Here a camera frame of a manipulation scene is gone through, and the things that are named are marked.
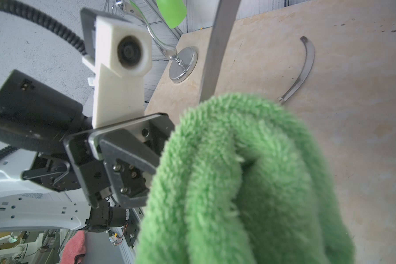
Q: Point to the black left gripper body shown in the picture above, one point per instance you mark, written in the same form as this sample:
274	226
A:
38	118

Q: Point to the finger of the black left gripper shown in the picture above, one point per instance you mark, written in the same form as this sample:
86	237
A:
126	159

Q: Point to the green fluffy rag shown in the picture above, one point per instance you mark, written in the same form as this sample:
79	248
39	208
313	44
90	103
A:
242	181

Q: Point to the sickle with wooden handle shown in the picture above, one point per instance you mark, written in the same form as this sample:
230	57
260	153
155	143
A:
306	69

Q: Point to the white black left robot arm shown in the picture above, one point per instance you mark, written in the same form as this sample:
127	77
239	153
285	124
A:
18	212

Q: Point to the pink cloth beyond table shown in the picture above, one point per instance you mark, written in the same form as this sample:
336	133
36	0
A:
75	250

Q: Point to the chrome glass rack stand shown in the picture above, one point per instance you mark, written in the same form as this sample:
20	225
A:
183	62

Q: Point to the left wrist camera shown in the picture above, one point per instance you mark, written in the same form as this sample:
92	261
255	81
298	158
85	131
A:
120	55

